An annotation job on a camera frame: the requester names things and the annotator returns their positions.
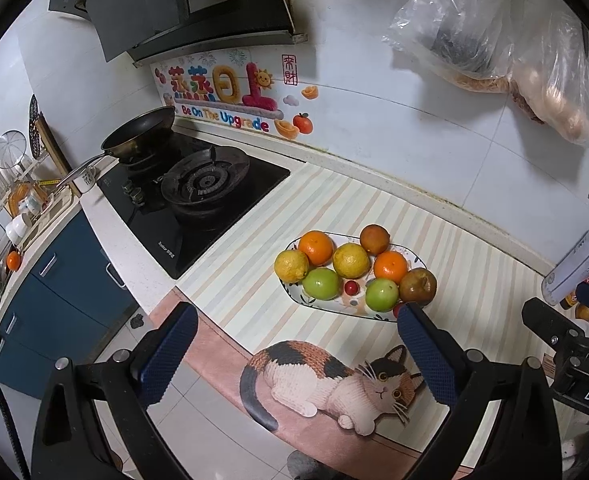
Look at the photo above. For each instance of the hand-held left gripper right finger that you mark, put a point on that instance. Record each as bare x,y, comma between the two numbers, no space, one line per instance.
424,355

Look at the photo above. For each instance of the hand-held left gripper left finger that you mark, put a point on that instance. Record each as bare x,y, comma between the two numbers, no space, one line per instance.
169,350

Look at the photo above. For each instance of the floral patterned plate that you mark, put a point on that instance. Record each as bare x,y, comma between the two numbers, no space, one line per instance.
354,306

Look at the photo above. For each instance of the large orange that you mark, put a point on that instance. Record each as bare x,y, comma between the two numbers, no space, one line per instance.
316,247

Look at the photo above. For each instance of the silver spray can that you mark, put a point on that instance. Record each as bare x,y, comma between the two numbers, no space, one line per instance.
569,270

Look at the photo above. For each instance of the red cherry tomato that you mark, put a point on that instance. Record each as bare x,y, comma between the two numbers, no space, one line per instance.
351,287
397,310

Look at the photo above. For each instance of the dark brown round fruit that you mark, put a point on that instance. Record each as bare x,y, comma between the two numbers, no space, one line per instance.
418,285

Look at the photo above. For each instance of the green apple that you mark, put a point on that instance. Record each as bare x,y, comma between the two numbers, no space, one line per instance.
382,294
322,282

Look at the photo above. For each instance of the small orange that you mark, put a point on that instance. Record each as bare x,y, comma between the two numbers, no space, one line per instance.
390,266

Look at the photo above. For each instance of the blue kitchen cabinet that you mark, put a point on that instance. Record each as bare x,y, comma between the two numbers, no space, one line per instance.
64,300

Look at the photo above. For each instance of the black glass gas stove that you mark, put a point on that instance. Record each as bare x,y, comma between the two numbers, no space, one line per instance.
214,240

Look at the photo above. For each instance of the yellow lemon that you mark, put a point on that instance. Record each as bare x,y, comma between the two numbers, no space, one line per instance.
291,265
350,260

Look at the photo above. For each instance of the reddish brown round fruit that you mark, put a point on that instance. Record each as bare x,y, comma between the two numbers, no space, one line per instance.
375,238

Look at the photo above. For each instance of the metal stove knob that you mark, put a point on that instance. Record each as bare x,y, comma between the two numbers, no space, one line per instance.
127,188
137,193

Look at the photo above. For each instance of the grey slipper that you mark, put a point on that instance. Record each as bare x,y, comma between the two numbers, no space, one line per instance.
307,466

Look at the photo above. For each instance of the black stove burner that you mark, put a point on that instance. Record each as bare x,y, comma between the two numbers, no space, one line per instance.
207,180
144,161

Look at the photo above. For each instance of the small orange round object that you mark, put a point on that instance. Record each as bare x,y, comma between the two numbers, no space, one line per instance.
13,260

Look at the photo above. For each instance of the striped cat print mat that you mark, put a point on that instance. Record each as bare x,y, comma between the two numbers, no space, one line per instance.
294,210

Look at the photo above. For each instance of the white enamel mug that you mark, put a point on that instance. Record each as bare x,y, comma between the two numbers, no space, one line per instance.
87,180

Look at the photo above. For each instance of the plastic bag with cured meat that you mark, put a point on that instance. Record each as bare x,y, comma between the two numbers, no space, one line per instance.
559,100

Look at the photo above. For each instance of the black frying pan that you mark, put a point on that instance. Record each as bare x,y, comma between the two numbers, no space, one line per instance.
139,132

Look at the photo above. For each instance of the wooden cutting board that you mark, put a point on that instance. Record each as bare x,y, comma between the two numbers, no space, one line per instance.
54,147

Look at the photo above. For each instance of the round metal steamer rack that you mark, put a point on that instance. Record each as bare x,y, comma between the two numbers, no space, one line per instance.
9,150

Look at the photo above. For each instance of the black round trivet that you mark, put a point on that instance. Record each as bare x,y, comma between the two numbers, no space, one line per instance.
34,125

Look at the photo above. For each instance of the plastic bag with dark contents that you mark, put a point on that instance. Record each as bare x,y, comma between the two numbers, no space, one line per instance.
454,25

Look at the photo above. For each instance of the grey range hood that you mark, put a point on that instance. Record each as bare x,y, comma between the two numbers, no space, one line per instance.
139,10

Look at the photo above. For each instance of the colourful wall sticker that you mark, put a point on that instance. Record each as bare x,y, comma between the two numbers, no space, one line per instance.
224,90

